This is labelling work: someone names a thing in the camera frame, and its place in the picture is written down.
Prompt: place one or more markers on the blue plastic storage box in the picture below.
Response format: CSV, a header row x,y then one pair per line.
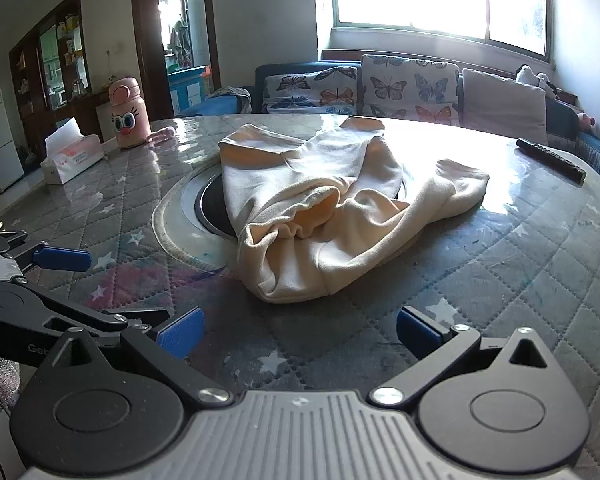
x,y
187,87

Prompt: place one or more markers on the black remote control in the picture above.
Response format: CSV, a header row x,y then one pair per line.
x,y
550,159

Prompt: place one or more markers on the dark wooden display cabinet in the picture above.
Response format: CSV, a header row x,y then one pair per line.
x,y
35,60

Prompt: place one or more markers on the wide butterfly print cushion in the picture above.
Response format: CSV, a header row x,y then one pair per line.
x,y
305,92

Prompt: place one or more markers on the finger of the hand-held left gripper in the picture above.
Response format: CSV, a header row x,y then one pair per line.
x,y
62,258
110,321

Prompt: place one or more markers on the pink cartoon water bottle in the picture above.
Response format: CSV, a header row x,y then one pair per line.
x,y
127,120

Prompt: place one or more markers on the dark wooden door frame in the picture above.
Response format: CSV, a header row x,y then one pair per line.
x,y
145,35

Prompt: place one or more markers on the pink plush toy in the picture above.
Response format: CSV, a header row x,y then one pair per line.
x,y
585,119

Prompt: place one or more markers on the plain beige cushion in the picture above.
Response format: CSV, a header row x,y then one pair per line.
x,y
502,105

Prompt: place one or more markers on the white black plush toy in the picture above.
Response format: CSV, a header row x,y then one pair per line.
x,y
530,76

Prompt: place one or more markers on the grey cloth on sofa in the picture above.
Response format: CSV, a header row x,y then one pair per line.
x,y
230,94

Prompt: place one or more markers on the tall butterfly print cushion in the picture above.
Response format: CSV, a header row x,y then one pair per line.
x,y
405,87

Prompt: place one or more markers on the cream sweatshirt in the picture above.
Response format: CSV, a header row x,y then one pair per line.
x,y
305,180

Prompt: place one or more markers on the white pink tissue box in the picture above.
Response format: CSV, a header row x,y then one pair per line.
x,y
75,157

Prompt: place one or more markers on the round metal table insert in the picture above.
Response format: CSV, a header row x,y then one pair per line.
x,y
180,220

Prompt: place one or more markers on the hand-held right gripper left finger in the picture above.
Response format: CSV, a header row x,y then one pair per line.
x,y
181,332

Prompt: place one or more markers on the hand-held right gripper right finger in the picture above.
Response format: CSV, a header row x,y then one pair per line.
x,y
420,331

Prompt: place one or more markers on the blue sofa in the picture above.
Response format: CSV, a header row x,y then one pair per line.
x,y
300,67

